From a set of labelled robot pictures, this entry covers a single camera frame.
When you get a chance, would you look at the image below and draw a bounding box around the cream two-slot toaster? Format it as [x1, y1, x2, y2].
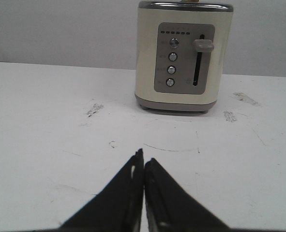
[135, 0, 234, 112]

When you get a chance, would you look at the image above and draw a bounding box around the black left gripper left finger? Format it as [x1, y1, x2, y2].
[60, 148, 144, 232]

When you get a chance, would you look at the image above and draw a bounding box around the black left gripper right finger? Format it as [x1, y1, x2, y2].
[144, 158, 230, 232]

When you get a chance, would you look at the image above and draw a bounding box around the bread slice in toaster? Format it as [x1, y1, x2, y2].
[181, 0, 199, 3]

